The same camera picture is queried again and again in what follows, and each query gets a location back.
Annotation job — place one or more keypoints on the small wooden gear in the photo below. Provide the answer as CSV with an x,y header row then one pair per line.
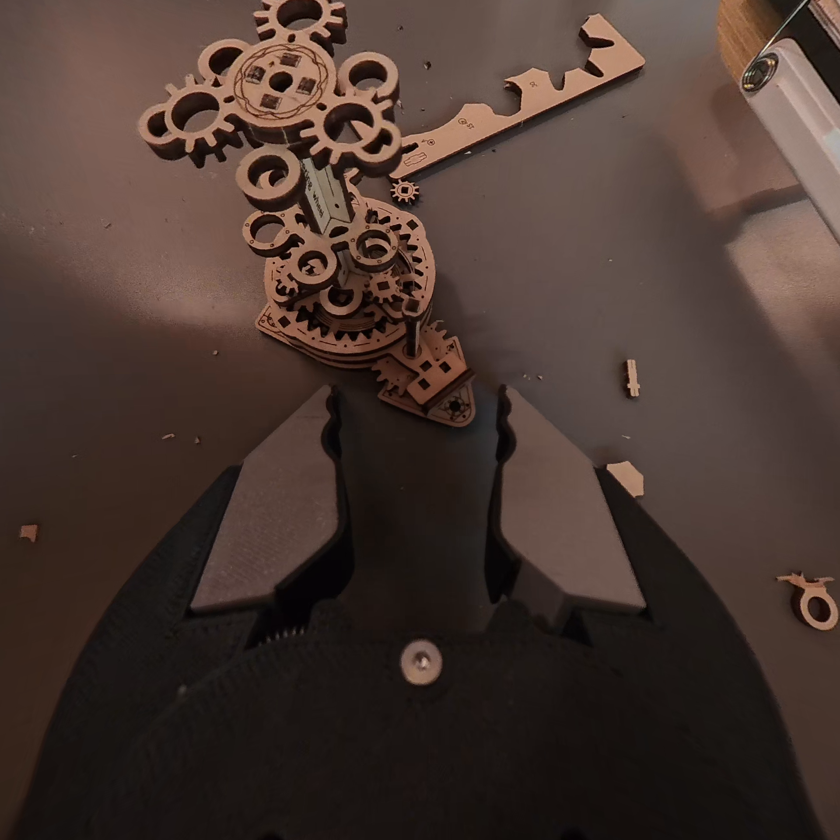
x,y
396,197

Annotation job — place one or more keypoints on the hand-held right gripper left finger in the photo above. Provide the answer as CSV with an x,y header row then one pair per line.
x,y
269,525

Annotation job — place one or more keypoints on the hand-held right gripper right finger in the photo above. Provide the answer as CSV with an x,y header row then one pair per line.
x,y
564,525

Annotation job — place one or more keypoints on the wooden gear model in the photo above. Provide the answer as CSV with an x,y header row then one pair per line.
x,y
248,97

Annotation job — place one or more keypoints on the instruction sheet on stand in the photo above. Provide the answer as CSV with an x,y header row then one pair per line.
x,y
787,118

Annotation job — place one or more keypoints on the wavy wooden sheet offcut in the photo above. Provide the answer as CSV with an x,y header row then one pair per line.
x,y
590,79

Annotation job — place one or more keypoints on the small wooden bracket piece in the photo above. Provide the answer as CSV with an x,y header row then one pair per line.
x,y
627,476

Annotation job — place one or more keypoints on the small wooden peg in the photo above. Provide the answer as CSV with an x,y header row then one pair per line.
x,y
631,380

